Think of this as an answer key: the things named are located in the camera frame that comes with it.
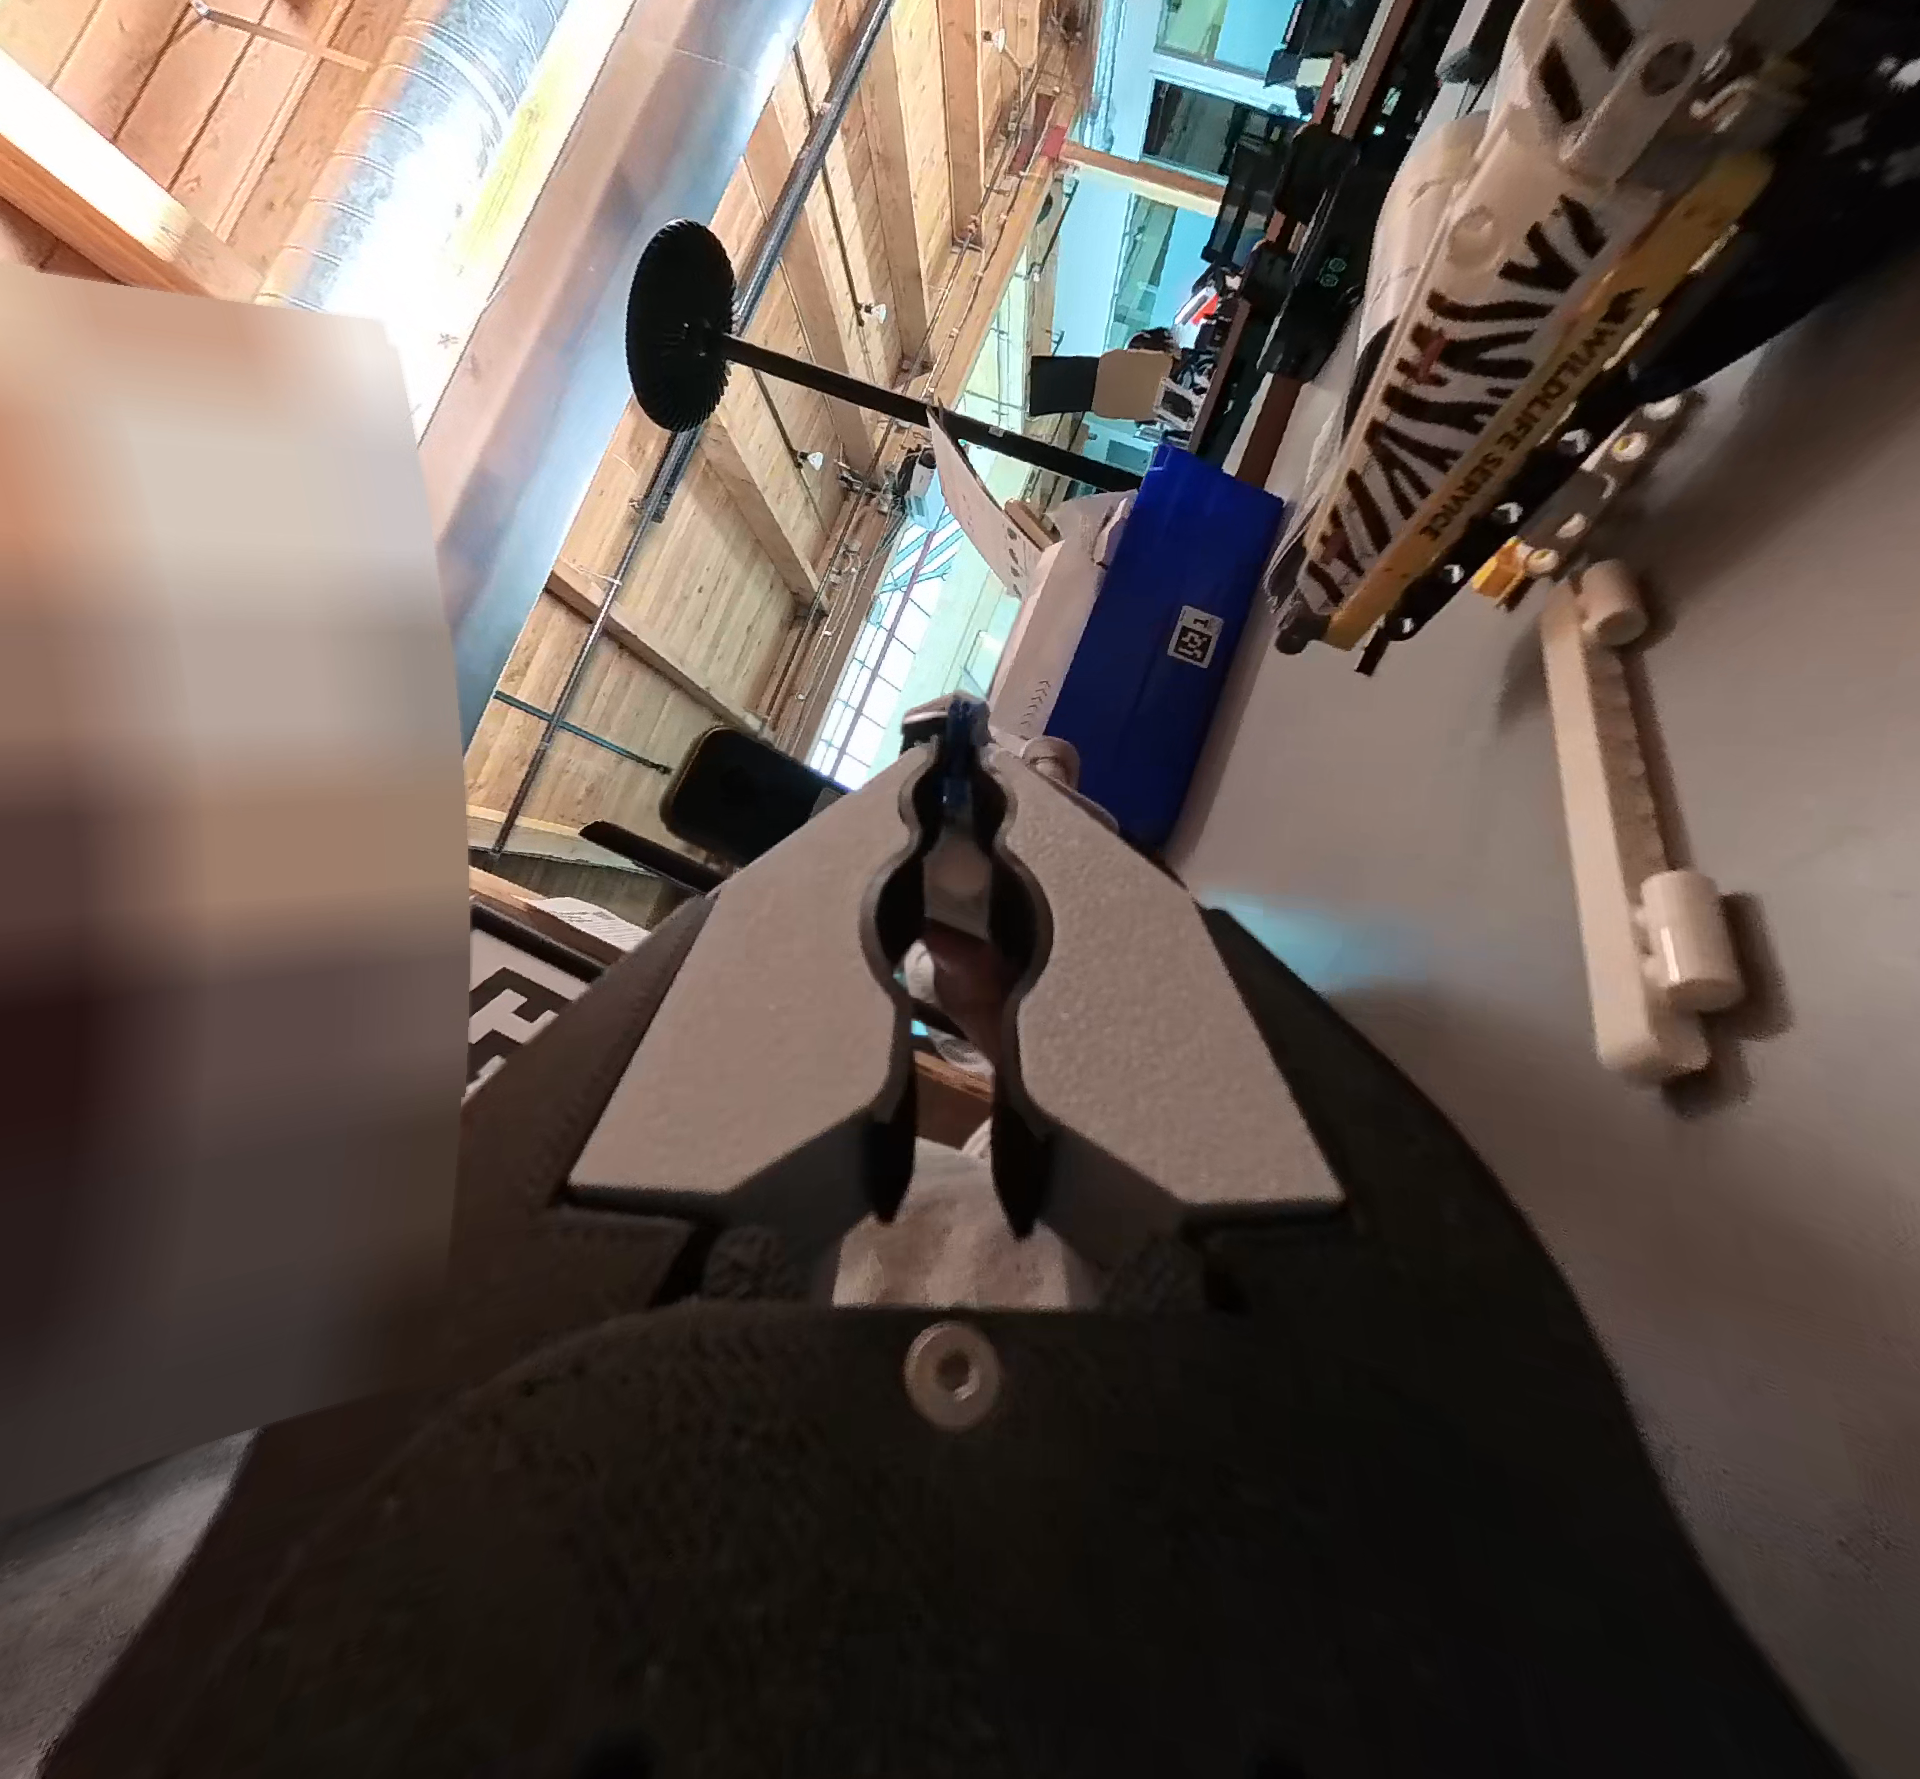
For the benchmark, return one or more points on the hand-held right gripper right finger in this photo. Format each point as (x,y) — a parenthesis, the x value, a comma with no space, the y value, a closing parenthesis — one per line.
(1183,1044)

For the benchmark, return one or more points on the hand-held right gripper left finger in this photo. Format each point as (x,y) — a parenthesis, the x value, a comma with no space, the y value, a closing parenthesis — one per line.
(735,1044)

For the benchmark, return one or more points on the blue lego pin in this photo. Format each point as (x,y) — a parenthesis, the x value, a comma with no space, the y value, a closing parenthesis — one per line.
(954,761)

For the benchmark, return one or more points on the white lego beam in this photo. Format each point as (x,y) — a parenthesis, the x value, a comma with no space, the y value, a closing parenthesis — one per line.
(1615,790)

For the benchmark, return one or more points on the zebra striped lego model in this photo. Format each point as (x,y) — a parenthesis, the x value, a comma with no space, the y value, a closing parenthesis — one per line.
(1441,457)

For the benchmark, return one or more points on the person's left hand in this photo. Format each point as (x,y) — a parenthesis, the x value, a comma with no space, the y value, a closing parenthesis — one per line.
(960,977)

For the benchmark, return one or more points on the white cardboard box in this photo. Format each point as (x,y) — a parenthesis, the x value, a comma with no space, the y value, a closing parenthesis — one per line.
(1061,624)

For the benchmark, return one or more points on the white printed sheet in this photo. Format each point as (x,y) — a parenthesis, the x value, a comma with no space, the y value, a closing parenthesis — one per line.
(976,505)

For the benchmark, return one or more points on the blue storage bin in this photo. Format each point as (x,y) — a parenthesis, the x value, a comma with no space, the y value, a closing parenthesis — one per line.
(1144,609)

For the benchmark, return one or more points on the black disc on pole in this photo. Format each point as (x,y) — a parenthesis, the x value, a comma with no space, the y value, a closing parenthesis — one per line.
(681,324)

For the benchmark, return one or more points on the silver ventilation duct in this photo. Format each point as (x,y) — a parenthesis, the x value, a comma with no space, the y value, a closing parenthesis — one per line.
(495,84)

